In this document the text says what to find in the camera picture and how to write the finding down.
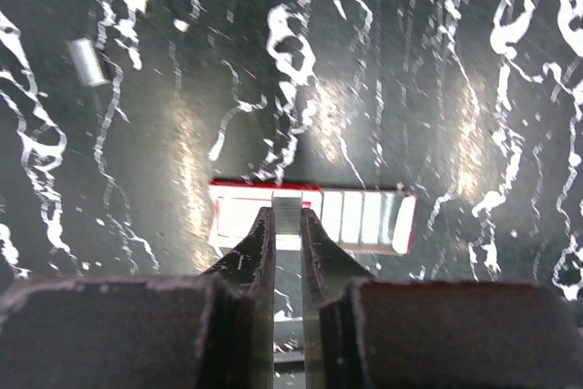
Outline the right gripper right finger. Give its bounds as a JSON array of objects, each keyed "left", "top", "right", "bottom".
[{"left": 301, "top": 209, "right": 582, "bottom": 388}]

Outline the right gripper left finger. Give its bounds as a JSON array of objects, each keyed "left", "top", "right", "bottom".
[{"left": 1, "top": 208, "right": 276, "bottom": 388}]

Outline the red white staple box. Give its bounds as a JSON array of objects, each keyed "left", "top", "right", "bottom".
[{"left": 209, "top": 180, "right": 417, "bottom": 255}]

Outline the silver staple strip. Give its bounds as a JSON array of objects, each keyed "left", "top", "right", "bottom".
[{"left": 271, "top": 195, "right": 302, "bottom": 251}]

